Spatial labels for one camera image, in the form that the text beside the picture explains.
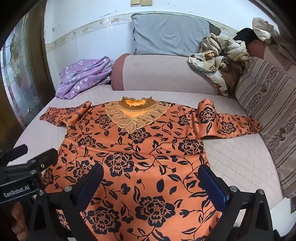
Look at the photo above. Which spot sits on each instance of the striped floral pillow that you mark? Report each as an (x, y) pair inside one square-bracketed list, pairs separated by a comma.
[(270, 109)]

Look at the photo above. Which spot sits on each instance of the orange black floral blouse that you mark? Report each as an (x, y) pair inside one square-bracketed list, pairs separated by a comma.
[(148, 148)]

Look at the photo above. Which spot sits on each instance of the brown cushion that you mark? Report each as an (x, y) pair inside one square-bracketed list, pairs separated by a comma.
[(272, 54)]

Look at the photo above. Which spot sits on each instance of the beige floral crumpled blanket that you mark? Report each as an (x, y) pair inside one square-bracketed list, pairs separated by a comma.
[(219, 60)]

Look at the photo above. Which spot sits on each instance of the beige wall switch plate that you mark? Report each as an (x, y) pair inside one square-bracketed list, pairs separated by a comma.
[(147, 2), (135, 2)]

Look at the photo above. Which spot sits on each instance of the white crumpled cloth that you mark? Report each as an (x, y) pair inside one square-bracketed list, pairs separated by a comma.
[(263, 29)]

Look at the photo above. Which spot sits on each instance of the black cloth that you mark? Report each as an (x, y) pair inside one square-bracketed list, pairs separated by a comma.
[(245, 34)]

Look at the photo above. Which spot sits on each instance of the purple floral cloth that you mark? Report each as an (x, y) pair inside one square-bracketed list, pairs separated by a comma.
[(81, 76)]

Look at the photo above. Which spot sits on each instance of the person's left hand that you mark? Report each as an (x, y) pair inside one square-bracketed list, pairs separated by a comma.
[(19, 220)]

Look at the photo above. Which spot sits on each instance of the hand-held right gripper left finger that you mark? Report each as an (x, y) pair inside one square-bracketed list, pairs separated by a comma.
[(92, 183)]

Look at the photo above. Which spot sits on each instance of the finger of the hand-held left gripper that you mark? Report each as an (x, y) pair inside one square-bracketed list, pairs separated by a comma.
[(44, 160), (19, 150)]

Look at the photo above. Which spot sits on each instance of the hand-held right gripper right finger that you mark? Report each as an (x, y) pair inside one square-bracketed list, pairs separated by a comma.
[(213, 188)]

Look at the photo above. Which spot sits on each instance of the pink quilted bed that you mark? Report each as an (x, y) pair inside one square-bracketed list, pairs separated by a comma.
[(233, 160)]

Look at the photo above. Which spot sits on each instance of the grey pillow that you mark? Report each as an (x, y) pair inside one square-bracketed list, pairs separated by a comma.
[(168, 34)]

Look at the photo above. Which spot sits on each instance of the wooden stained glass door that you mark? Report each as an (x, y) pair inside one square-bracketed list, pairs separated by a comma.
[(20, 81)]

